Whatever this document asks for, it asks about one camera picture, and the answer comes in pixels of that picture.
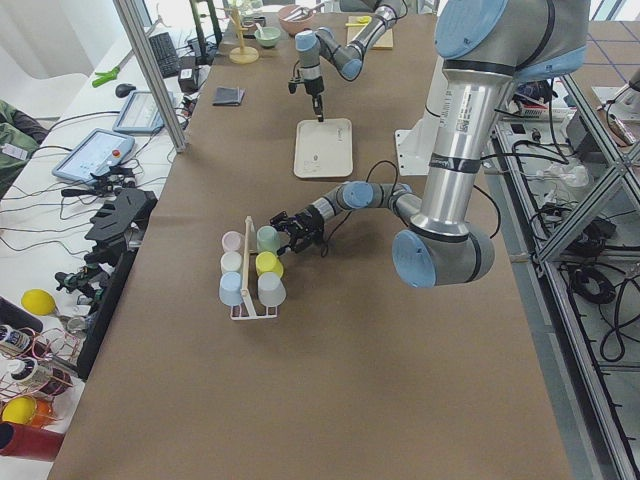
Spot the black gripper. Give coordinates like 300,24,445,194
269,209,325,255
304,77,324,122

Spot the green cup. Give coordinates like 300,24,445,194
256,225,281,254

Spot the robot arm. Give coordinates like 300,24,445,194
289,1,408,122
270,1,590,288

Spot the yellow cup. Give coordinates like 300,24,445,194
255,251,284,278

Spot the cream rabbit tray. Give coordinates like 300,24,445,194
293,118,353,179

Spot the pink cup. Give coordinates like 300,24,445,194
221,230,244,252

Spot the grey cup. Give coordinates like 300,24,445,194
258,272,286,308

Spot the cream white cup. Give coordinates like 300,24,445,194
220,251,243,274

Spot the light blue cup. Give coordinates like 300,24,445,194
219,271,243,307

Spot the pink bowl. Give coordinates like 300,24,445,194
277,5,315,36

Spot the green bowl with spoon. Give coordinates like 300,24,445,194
254,24,281,48

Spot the wooden mug tree stand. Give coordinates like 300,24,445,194
229,1,259,65

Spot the wooden cutting board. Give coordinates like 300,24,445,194
345,14,395,51

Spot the folded grey cloth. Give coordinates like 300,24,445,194
212,86,245,106

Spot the black keyboard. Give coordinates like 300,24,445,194
148,32,180,78

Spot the black gripper holder stand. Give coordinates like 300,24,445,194
84,188,157,266

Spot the teach pendant tablet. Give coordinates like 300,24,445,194
112,90,164,135
51,129,135,184

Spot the black computer mouse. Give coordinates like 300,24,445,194
114,83,136,98

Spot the yellow lemon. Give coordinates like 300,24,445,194
21,289,56,316

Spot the sauce bottle white cap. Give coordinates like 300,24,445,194
0,325,33,356

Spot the red cylindrical container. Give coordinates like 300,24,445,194
1,422,65,462

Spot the wooden rack handle dowel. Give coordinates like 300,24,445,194
241,216,254,298

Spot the white wire cup rack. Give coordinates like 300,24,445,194
220,224,282,322

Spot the aluminium frame post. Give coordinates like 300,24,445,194
113,0,186,153

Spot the green handled tool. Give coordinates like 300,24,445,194
92,67,120,88

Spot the copper wire basket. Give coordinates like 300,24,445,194
1,327,74,428

